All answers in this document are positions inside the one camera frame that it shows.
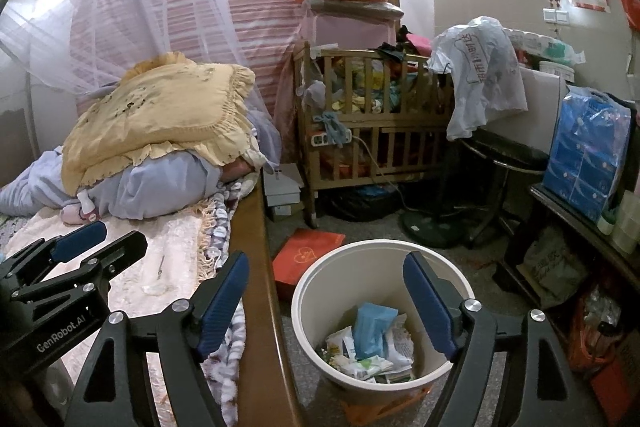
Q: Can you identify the white printed plastic bag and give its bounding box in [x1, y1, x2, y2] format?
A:
[384, 313, 414, 376]

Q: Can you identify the blue plastic packet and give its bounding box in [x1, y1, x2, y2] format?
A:
[352, 303, 398, 360]

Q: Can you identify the green white tube wrapper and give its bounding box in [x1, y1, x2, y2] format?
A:
[342, 355, 394, 381]

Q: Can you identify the white round trash bin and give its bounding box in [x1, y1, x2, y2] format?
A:
[291, 239, 474, 404]

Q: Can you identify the pink rolled cylinder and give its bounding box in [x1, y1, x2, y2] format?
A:
[60, 204, 88, 225]

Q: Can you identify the purple white patterned blanket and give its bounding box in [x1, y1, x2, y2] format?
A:
[196, 178, 262, 427]

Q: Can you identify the white pink pill bottle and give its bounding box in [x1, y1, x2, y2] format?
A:
[77, 190, 99, 222]

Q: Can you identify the grey-blue folded blanket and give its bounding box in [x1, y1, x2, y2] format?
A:
[0, 108, 281, 220]

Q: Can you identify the red flat box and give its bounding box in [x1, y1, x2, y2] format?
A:
[272, 229, 345, 299]

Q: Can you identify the white shoe box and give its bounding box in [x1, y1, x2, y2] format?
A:
[262, 164, 304, 221]

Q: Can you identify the yellow frilled pillow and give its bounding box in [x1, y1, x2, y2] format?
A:
[61, 52, 266, 195]

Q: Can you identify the blue tissue pack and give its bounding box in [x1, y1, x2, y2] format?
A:
[542, 87, 631, 222]

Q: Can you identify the white mosquito net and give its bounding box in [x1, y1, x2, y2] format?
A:
[1, 0, 246, 154]

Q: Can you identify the wooden baby crib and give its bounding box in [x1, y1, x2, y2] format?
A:
[293, 43, 454, 227]

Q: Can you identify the white plastic shopping bag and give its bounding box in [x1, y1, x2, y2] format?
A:
[427, 16, 528, 141]

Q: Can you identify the pink storage box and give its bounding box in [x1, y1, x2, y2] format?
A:
[299, 0, 404, 50]

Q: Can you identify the brown wooden bed frame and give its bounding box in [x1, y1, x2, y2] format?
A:
[230, 186, 304, 426]

